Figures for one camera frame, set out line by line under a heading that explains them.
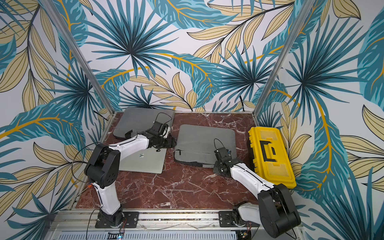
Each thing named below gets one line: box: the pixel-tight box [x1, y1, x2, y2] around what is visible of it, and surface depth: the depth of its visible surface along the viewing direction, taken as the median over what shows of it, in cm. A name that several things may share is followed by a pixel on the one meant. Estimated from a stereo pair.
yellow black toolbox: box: [248, 126, 297, 189], surface depth 81 cm
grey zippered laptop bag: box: [113, 107, 175, 138], surface depth 116 cm
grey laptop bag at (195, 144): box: [174, 124, 237, 168], surface depth 97 cm
